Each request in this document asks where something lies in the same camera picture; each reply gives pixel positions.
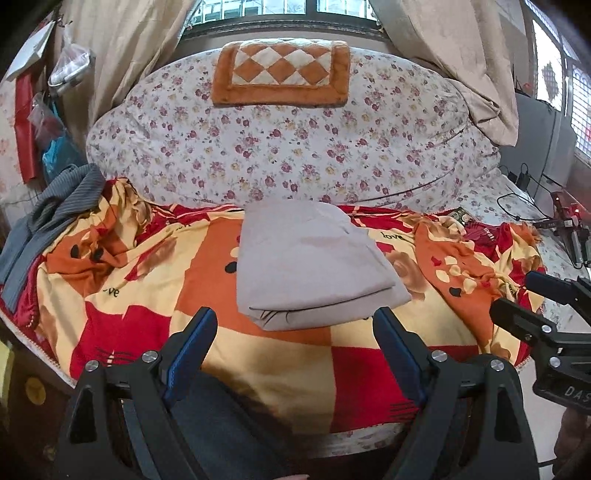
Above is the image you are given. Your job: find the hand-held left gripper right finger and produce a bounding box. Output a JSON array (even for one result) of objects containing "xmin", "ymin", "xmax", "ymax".
[{"xmin": 372, "ymin": 307, "xmax": 539, "ymax": 480}]

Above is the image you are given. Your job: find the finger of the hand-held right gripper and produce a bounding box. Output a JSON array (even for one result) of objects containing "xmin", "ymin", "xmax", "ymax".
[
  {"xmin": 489, "ymin": 298, "xmax": 559, "ymax": 347},
  {"xmin": 525, "ymin": 271, "xmax": 591, "ymax": 305}
]

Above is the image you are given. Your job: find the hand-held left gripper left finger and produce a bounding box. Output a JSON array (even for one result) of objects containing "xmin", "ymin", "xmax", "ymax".
[{"xmin": 65, "ymin": 307, "xmax": 219, "ymax": 480}]

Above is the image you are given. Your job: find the beige garment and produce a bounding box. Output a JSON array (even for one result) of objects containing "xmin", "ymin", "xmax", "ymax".
[{"xmin": 236, "ymin": 198, "xmax": 413, "ymax": 332}]

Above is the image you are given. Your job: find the person's right forearm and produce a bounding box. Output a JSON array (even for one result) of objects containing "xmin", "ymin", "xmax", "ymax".
[{"xmin": 553, "ymin": 408, "xmax": 591, "ymax": 478}]

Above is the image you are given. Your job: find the red device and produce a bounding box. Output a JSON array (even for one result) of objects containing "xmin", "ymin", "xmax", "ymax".
[{"xmin": 549, "ymin": 191, "xmax": 591, "ymax": 269}]

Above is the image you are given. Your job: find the red orange printed blanket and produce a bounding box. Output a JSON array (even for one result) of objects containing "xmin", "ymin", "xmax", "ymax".
[{"xmin": 0, "ymin": 178, "xmax": 548, "ymax": 435}]

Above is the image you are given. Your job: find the person's dark trouser leg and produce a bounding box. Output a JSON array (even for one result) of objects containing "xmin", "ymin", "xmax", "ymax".
[{"xmin": 171, "ymin": 371, "xmax": 301, "ymax": 480}]

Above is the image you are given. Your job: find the floral bed sheet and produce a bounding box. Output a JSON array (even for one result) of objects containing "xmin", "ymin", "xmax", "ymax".
[{"xmin": 466, "ymin": 173, "xmax": 591, "ymax": 324}]

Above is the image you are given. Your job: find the grey cabinet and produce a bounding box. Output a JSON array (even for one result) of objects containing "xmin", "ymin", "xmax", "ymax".
[{"xmin": 501, "ymin": 90, "xmax": 578, "ymax": 185}]

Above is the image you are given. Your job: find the grey striped garment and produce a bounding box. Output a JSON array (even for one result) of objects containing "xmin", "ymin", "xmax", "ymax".
[{"xmin": 0, "ymin": 162, "xmax": 108, "ymax": 303}]

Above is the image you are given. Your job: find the side window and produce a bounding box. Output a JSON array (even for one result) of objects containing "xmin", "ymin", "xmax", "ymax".
[{"xmin": 531, "ymin": 9, "xmax": 591, "ymax": 158}]

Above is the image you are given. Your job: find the floral quilt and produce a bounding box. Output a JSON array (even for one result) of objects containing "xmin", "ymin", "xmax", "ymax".
[{"xmin": 85, "ymin": 39, "xmax": 502, "ymax": 213}]

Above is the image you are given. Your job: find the blue plastic bag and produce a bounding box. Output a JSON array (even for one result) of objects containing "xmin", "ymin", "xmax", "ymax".
[{"xmin": 41, "ymin": 102, "xmax": 88, "ymax": 183}]

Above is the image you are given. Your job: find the beige curtain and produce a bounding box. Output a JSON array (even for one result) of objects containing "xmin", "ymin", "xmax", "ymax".
[
  {"xmin": 60, "ymin": 0, "xmax": 204, "ymax": 121},
  {"xmin": 369, "ymin": 0, "xmax": 520, "ymax": 148}
]

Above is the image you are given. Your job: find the orange checkered pillow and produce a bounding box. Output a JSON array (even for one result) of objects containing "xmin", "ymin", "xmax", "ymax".
[{"xmin": 211, "ymin": 39, "xmax": 351, "ymax": 109}]

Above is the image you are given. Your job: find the clear plastic bag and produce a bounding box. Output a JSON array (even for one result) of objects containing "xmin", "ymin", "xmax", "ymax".
[{"xmin": 47, "ymin": 41, "xmax": 95, "ymax": 95}]

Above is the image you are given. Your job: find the white paper bag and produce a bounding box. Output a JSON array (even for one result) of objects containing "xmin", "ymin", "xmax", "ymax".
[{"xmin": 4, "ymin": 21, "xmax": 56, "ymax": 81}]

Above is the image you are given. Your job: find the window behind bed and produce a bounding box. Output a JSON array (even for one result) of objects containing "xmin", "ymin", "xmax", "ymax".
[{"xmin": 189, "ymin": 0, "xmax": 380, "ymax": 23}]

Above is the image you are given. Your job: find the black charger with cable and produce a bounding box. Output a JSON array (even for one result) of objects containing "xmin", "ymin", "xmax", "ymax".
[{"xmin": 508, "ymin": 162, "xmax": 541, "ymax": 191}]

